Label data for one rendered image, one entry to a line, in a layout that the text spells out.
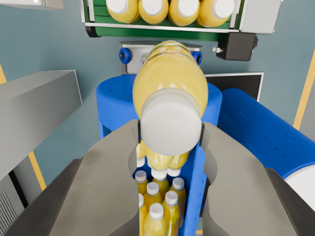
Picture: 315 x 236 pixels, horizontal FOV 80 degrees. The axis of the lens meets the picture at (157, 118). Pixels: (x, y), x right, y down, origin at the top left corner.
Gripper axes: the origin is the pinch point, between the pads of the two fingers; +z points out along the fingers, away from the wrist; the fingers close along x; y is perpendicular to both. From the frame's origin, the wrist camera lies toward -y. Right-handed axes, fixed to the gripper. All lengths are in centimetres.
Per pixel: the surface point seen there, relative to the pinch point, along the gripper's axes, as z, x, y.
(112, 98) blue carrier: 20.9, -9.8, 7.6
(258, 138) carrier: 59, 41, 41
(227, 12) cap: 33.0, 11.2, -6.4
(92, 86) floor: 136, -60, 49
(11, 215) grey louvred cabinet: 98, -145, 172
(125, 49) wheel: 43.5, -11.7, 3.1
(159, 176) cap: 22.2, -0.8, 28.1
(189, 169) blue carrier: 37, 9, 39
